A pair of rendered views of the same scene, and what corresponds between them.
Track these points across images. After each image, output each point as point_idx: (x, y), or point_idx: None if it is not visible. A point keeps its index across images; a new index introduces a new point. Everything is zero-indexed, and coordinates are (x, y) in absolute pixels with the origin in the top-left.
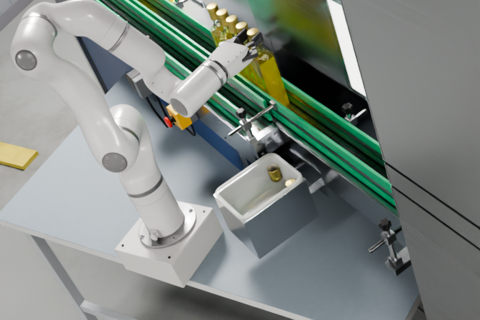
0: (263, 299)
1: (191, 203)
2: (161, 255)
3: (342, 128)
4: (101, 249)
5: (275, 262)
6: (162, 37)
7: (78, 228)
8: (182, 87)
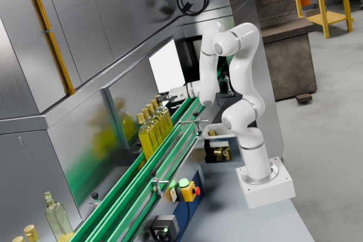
0: None
1: (239, 176)
2: (277, 162)
3: (181, 113)
4: (296, 214)
5: (242, 163)
6: (130, 208)
7: (296, 236)
8: None
